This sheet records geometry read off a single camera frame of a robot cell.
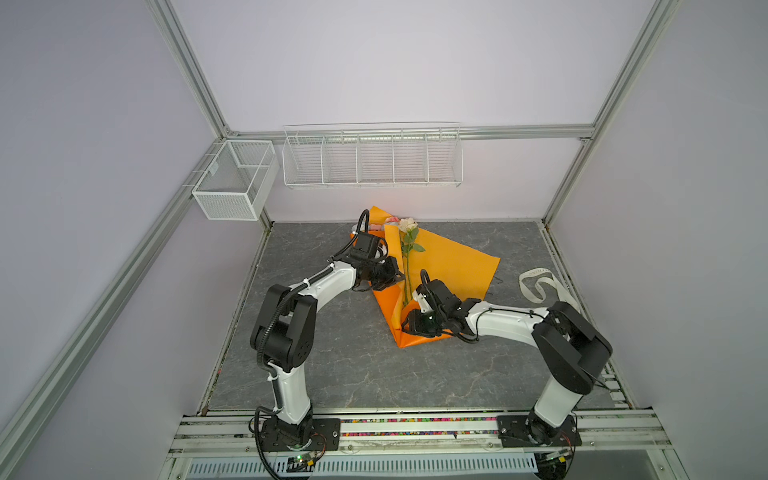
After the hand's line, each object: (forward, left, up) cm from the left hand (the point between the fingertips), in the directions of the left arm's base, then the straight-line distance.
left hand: (408, 278), depth 90 cm
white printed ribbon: (-2, -52, -11) cm, 53 cm away
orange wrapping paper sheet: (+17, -7, -12) cm, 22 cm away
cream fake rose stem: (+24, -3, -10) cm, 26 cm away
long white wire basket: (+37, +9, +19) cm, 43 cm away
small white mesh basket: (+33, +56, +13) cm, 66 cm away
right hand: (-13, +2, -8) cm, 16 cm away
